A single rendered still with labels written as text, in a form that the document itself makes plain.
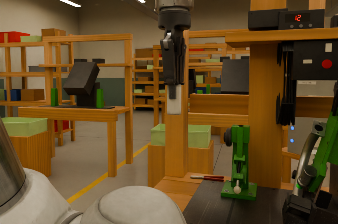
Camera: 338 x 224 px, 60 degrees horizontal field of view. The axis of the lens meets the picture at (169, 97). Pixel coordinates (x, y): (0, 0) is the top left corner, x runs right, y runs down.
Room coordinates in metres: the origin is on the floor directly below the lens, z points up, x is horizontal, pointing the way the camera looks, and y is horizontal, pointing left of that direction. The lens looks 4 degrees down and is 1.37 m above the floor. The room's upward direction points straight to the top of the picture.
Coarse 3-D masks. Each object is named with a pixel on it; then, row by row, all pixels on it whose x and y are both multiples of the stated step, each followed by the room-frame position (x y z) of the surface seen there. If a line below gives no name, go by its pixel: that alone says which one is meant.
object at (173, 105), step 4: (168, 88) 0.69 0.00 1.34; (176, 88) 0.68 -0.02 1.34; (168, 92) 0.69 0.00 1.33; (176, 92) 0.68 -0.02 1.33; (168, 96) 0.69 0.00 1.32; (176, 96) 0.68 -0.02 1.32; (168, 100) 0.69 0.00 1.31; (172, 100) 0.68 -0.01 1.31; (176, 100) 0.68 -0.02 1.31; (168, 104) 0.69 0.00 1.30; (172, 104) 0.68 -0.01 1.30; (176, 104) 0.68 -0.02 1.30; (168, 108) 0.69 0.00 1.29; (172, 108) 0.68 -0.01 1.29; (176, 108) 0.68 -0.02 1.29; (168, 112) 0.69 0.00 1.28; (172, 112) 0.68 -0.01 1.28; (176, 112) 0.68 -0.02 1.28
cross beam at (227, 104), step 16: (192, 96) 1.44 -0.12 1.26; (208, 96) 1.41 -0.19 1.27; (224, 96) 1.39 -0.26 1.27; (240, 96) 1.37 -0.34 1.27; (304, 96) 1.29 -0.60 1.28; (320, 96) 1.29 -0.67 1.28; (192, 112) 1.44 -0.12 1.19; (208, 112) 1.41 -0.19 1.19; (224, 112) 1.39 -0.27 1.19; (240, 112) 1.36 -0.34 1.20; (304, 112) 1.28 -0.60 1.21; (320, 112) 1.26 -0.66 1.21
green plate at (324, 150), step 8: (336, 112) 0.86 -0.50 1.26; (328, 120) 0.92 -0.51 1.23; (336, 120) 0.83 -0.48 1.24; (328, 128) 0.89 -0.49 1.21; (336, 128) 0.83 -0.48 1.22; (328, 136) 0.86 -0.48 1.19; (336, 136) 0.84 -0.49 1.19; (320, 144) 0.92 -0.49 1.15; (328, 144) 0.83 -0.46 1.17; (336, 144) 0.84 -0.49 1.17; (320, 152) 0.89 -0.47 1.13; (328, 152) 0.83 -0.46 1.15; (336, 152) 0.84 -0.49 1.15; (320, 160) 0.86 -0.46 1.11; (328, 160) 0.84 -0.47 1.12; (336, 160) 0.84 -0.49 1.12
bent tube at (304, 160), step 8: (312, 128) 0.92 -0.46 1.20; (320, 128) 0.94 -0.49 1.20; (312, 136) 0.94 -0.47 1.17; (320, 136) 0.91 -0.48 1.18; (304, 144) 1.00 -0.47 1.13; (312, 144) 0.97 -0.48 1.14; (304, 152) 0.99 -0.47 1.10; (304, 160) 0.98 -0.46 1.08; (296, 176) 0.95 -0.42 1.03; (296, 192) 0.90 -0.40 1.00
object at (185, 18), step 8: (160, 16) 0.67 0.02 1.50; (168, 16) 0.65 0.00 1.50; (176, 16) 0.65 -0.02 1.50; (184, 16) 0.66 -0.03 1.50; (160, 24) 0.67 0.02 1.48; (168, 24) 0.65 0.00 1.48; (176, 24) 0.65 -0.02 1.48; (184, 24) 0.66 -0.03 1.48; (176, 32) 0.67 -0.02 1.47; (176, 40) 0.67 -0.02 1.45; (176, 48) 0.67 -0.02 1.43
